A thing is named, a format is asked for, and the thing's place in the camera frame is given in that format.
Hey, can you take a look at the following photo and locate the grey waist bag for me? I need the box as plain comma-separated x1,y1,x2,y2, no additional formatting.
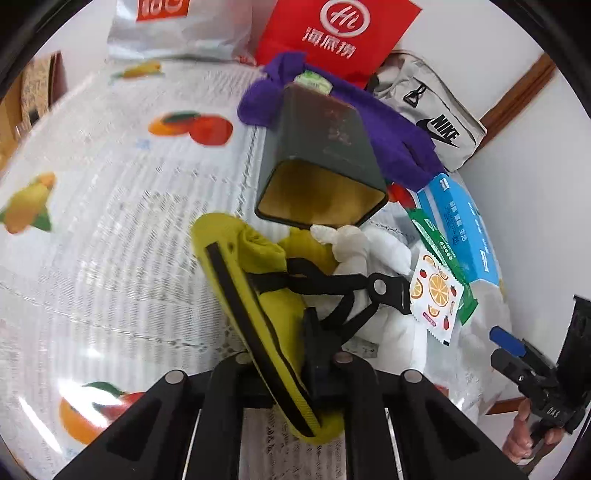
367,50,488,172

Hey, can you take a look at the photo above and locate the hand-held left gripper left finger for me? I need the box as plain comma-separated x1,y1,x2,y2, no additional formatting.
53,353,278,480

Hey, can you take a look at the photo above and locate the small green labelled packet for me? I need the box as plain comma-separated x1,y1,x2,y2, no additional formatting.
293,69,333,95

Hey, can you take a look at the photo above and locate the blue tissue pack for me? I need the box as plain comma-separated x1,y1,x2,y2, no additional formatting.
413,173,502,289

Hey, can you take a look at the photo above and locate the purple towel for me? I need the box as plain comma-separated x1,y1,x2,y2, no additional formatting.
237,52,445,192

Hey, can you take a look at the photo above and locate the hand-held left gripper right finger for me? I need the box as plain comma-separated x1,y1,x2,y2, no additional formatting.
302,308,532,480

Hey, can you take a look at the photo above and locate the red paper bag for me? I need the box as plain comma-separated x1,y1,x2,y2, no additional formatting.
255,0,423,88

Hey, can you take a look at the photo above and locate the person's right hand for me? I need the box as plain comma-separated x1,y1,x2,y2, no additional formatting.
502,398,565,466

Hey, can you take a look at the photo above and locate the fruit print sachet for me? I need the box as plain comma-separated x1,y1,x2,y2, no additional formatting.
409,253,465,347

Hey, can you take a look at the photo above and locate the white plastic bag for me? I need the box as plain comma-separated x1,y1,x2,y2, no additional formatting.
107,0,252,61

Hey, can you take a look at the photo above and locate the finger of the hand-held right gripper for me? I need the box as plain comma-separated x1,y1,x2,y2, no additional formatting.
490,326,557,370
490,350,536,398

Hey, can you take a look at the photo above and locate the fruit printed table cover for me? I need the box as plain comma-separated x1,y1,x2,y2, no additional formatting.
0,51,513,467

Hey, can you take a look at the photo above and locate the dark green tin box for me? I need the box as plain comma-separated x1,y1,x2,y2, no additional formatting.
254,84,389,228

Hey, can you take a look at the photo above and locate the brown wooden frame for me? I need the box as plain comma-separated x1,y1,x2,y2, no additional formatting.
480,53,557,139

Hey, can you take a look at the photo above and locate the wooden furniture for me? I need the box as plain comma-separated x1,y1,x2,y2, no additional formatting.
0,51,68,167

